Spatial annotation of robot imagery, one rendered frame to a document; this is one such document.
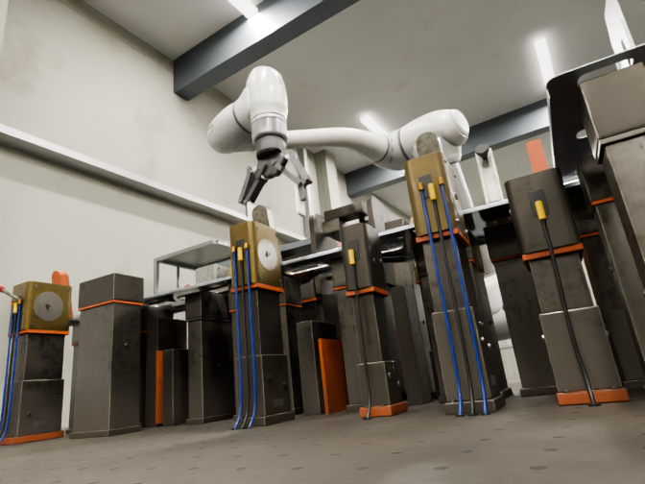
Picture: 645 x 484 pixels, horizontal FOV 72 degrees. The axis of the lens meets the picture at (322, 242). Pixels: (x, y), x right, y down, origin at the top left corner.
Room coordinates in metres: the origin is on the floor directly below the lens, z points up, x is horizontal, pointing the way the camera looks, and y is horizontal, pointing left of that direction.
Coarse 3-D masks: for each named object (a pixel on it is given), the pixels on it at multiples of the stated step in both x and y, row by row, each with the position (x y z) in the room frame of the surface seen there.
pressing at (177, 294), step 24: (576, 192) 0.66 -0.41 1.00; (480, 216) 0.73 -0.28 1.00; (504, 216) 0.74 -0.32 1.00; (384, 240) 0.81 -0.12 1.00; (408, 240) 0.83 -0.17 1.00; (480, 240) 0.88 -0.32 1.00; (288, 264) 0.90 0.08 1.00; (312, 264) 0.92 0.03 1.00; (192, 288) 1.02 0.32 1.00; (216, 288) 1.04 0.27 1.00
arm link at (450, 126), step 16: (432, 112) 1.22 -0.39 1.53; (448, 112) 1.19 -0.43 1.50; (416, 128) 1.24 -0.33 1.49; (432, 128) 1.21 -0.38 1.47; (448, 128) 1.19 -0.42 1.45; (464, 128) 1.21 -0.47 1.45; (448, 144) 1.23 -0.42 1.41; (448, 160) 1.26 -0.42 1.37; (464, 192) 1.30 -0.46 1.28; (464, 208) 1.31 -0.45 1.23; (496, 288) 1.36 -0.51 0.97; (496, 304) 1.36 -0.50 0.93; (496, 320) 1.38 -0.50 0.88
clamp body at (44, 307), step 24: (24, 288) 1.02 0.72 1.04; (48, 288) 1.05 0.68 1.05; (24, 312) 1.02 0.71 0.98; (48, 312) 1.06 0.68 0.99; (24, 336) 1.03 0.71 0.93; (48, 336) 1.07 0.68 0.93; (24, 360) 1.03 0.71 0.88; (48, 360) 1.07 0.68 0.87; (24, 384) 1.02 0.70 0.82; (48, 384) 1.07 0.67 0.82; (24, 408) 1.03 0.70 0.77; (48, 408) 1.07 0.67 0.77; (0, 432) 1.05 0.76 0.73; (24, 432) 1.03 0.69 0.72; (48, 432) 1.08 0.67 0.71
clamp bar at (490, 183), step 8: (480, 144) 0.89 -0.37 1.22; (480, 152) 0.88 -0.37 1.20; (488, 152) 0.88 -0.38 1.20; (480, 160) 0.91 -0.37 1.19; (488, 160) 0.91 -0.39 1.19; (480, 168) 0.91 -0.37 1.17; (488, 168) 0.91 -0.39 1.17; (480, 176) 0.91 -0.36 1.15; (488, 176) 0.91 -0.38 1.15; (496, 176) 0.89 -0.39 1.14; (488, 184) 0.91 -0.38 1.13; (496, 184) 0.89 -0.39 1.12; (488, 192) 0.91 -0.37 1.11; (496, 192) 0.90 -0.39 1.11; (488, 200) 0.89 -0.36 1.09; (496, 200) 0.90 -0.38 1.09
